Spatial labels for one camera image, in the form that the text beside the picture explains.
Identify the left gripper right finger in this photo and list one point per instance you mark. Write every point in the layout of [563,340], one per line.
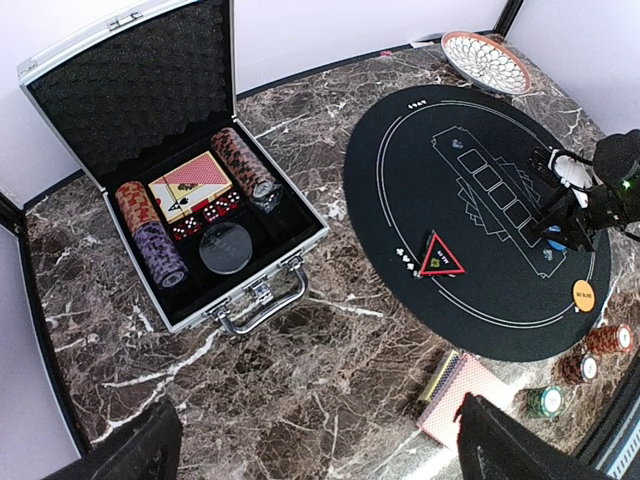
[492,445]

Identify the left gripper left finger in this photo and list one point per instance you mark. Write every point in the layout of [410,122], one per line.
[148,447]

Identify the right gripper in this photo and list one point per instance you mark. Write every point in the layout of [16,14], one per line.
[589,196]

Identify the blue small blind button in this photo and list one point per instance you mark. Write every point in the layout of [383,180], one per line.
[552,243]

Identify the orange big blind button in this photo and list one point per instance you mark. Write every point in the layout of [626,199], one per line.
[583,295]

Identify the black-red 100 chip stack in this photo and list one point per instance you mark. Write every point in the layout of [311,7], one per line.
[578,368]

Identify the red triangular all-in marker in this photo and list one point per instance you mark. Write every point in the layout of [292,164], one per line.
[439,259]

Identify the red-gold 5 chip stack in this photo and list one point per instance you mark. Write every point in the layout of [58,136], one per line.
[610,339]

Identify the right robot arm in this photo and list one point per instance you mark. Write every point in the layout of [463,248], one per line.
[589,195]

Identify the green poker chip stack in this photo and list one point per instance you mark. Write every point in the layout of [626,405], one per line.
[544,402]

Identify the red card deck on table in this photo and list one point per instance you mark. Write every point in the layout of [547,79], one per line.
[439,420]

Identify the black round poker mat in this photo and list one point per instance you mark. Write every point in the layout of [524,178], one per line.
[454,160]

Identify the patterned ceramic plate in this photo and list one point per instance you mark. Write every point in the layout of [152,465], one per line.
[486,63]

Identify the purple chip row in case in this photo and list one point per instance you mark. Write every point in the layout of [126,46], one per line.
[161,256]

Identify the clear dealer button in case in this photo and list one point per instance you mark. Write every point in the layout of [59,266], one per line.
[226,248]

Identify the orange chip row in case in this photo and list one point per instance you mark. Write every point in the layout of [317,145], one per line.
[135,205]

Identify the red dice row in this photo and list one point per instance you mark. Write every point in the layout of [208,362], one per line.
[207,215]

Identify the boxed card deck in case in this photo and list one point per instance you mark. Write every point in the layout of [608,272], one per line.
[190,187]

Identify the brown chip row in case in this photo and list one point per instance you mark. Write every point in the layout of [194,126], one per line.
[257,182]

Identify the aluminium poker chip case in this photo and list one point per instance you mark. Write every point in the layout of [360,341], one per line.
[136,95]

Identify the right black frame post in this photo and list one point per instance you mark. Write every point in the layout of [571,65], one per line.
[507,17]

